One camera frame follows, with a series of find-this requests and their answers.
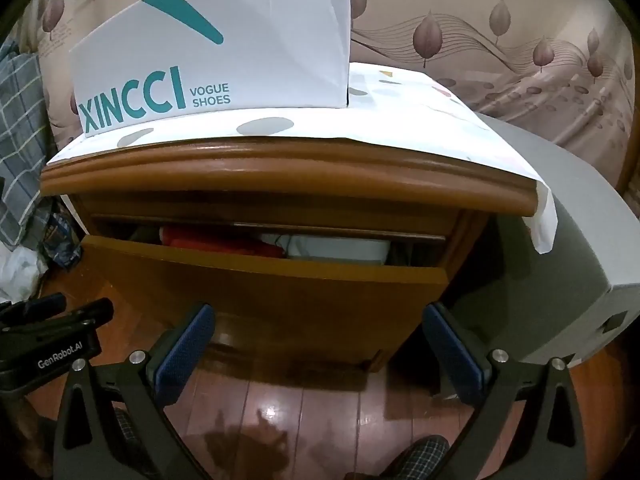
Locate white shoe box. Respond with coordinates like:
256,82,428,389
69,0,352,138

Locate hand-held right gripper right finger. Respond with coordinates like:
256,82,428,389
422,303,588,480

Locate pale white underwear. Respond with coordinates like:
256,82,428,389
285,234,392,264

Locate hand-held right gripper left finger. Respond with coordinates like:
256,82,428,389
52,303,216,480

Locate grey plaid cloth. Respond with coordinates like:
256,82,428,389
0,40,58,248

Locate grey box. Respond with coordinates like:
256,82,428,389
445,115,640,366

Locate leaf-print pink cloth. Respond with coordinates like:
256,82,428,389
20,0,640,191

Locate red sock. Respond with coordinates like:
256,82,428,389
160,225,283,258

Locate blue packet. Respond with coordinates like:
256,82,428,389
39,210,83,268

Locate plaid slipper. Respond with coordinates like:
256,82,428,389
345,435,451,480
111,405,168,480

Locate wooden nightstand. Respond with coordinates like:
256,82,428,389
40,139,538,371

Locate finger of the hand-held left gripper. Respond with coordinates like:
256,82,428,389
47,298,114,332
0,293,67,318

